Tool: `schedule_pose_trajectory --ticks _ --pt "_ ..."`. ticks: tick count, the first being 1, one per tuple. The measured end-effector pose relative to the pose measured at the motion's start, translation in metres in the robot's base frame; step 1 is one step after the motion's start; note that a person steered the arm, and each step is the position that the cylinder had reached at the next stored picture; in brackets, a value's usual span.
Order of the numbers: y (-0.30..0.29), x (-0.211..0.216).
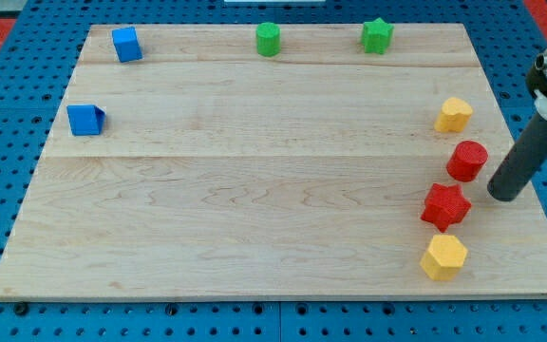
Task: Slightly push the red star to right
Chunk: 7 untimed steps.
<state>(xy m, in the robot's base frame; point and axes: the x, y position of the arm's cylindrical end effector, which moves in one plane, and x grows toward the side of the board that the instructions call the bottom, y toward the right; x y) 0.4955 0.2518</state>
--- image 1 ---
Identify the red cylinder block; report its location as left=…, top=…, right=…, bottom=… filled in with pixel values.
left=446, top=141, right=488, bottom=182

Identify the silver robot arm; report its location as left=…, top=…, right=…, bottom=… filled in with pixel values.
left=487, top=48, right=547, bottom=201

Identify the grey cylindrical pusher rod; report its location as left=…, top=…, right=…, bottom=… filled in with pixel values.
left=487, top=113, right=547, bottom=201

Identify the green star block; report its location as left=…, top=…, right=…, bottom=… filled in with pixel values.
left=361, top=18, right=395, bottom=55

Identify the red star block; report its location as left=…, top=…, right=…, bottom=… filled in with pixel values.
left=421, top=183, right=472, bottom=233

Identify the green cylinder block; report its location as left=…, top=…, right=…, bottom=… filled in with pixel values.
left=255, top=22, right=281, bottom=57

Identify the wooden board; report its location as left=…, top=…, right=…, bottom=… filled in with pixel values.
left=0, top=24, right=547, bottom=302

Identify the blue triangular prism block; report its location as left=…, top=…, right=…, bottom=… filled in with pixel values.
left=66, top=104, right=105, bottom=136

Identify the blue cube block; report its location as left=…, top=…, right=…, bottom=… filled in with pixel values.
left=111, top=27, right=142, bottom=63

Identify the yellow hexagon block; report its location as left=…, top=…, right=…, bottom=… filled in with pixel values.
left=420, top=235, right=468, bottom=281

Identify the yellow heart block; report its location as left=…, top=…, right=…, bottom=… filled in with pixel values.
left=434, top=97, right=474, bottom=133

